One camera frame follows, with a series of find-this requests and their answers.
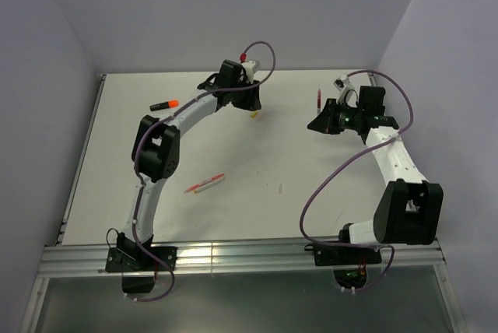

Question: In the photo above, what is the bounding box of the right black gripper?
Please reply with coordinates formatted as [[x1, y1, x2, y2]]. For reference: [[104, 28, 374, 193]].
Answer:
[[307, 98, 363, 135]]

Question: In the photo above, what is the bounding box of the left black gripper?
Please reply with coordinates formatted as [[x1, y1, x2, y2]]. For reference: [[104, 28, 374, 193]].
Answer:
[[230, 77, 261, 111]]

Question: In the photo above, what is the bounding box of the dark red pen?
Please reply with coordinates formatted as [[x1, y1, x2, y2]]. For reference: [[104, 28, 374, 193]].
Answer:
[[317, 88, 321, 115]]

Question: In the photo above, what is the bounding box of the black orange highlighter pen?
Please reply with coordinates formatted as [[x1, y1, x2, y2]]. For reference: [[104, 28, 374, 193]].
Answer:
[[149, 100, 179, 112]]

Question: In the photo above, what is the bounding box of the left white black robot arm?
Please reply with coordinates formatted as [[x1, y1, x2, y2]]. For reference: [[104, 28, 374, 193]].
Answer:
[[117, 60, 261, 270]]

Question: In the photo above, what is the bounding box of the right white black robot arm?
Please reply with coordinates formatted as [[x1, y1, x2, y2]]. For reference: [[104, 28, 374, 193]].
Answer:
[[307, 86, 444, 263]]

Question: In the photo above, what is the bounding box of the red pen with clear barrel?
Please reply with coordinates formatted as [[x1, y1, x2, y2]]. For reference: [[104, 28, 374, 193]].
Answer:
[[184, 174, 225, 193]]

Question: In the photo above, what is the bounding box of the white pen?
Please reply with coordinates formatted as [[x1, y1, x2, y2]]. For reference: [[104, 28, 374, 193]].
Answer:
[[193, 177, 225, 194]]

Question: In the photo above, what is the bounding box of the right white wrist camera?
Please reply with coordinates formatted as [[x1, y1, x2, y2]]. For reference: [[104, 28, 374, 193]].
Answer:
[[334, 75, 359, 104]]

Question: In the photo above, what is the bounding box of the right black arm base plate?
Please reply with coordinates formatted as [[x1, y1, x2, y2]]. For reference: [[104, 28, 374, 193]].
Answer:
[[304, 244, 382, 266]]

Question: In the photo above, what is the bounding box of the aluminium frame rail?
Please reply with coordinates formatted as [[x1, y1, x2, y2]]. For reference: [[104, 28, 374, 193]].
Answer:
[[37, 233, 447, 279]]

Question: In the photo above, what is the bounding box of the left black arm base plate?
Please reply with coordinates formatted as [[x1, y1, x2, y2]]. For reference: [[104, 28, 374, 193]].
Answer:
[[105, 246, 178, 273]]

